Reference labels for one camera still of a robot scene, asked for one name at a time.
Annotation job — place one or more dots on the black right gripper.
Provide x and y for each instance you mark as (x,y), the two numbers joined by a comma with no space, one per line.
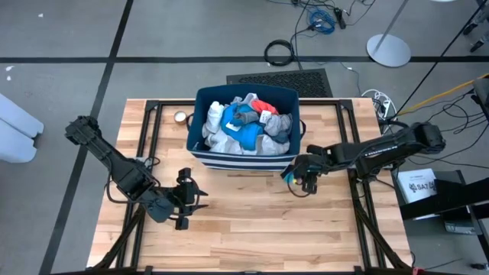
(330,158)

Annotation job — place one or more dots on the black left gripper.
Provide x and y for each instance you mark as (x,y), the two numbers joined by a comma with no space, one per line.
(160,204)

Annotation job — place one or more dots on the white shirt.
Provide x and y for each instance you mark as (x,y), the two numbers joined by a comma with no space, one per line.
(223,143)

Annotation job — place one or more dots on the bright teal garment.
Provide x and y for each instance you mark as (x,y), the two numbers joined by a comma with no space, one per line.
(248,135)

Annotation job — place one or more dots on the coral orange sock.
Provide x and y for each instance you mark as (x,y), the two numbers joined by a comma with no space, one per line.
(263,106)

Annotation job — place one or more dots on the dusty blue sock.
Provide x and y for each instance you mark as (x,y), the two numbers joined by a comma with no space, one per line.
(244,114)

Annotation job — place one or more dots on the white sock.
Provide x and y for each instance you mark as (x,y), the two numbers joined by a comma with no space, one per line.
(214,114)

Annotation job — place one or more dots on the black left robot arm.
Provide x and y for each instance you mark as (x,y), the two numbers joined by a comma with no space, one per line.
(99,147)

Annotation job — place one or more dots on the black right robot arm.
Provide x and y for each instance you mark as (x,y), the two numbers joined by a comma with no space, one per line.
(382,151)

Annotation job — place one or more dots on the navy white-striped fabric bin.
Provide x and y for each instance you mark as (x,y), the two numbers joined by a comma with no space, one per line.
(244,162)

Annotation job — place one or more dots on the black floor grate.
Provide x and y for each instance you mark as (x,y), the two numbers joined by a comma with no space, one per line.
(290,80)

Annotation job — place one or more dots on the white labelled box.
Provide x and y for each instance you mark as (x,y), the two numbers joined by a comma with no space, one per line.
(414,183)

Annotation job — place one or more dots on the round grey stand base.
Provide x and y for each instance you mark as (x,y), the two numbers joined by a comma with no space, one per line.
(387,51)

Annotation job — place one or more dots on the yellow stick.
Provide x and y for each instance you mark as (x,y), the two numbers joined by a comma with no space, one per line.
(439,96)

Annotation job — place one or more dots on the black side shelf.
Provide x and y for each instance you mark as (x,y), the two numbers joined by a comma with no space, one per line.
(458,195)

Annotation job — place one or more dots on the black power strip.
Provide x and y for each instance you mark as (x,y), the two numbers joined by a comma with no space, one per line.
(340,18)

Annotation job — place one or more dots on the grey plastic bag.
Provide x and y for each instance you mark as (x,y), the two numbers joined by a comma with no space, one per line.
(460,228)

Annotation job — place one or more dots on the thin black pole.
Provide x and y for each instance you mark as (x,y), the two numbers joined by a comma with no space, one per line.
(439,61)

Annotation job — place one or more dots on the white foam block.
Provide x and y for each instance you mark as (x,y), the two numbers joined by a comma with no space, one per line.
(19,118)
(15,147)

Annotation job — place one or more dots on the grey padded seat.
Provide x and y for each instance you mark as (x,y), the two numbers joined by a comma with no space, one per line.
(483,91)

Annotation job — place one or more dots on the black wheeled stand leg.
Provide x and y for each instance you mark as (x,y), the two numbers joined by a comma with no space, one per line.
(477,46)

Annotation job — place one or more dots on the black metal table frame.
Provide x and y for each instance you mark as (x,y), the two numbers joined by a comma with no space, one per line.
(151,105)

